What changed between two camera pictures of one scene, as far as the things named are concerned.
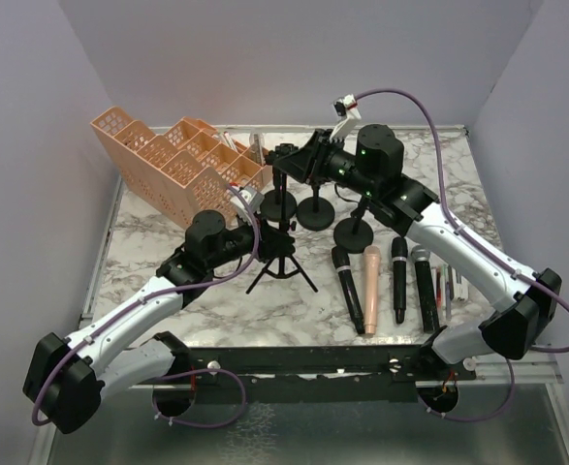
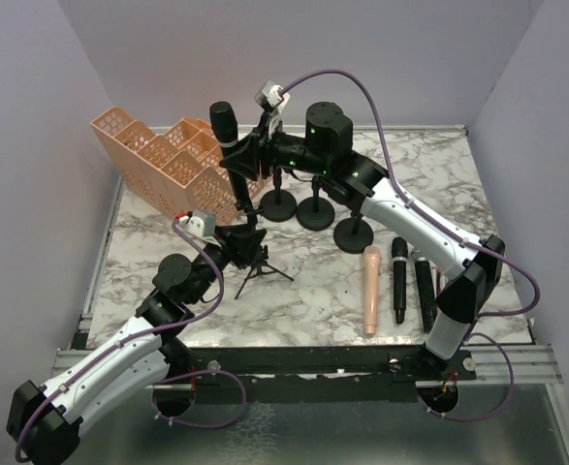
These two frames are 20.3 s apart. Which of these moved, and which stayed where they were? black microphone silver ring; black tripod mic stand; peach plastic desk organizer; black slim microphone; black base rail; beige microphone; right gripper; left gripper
Moved: black tripod mic stand; black microphone silver ring; left gripper; right gripper
Stayed: black base rail; beige microphone; peach plastic desk organizer; black slim microphone
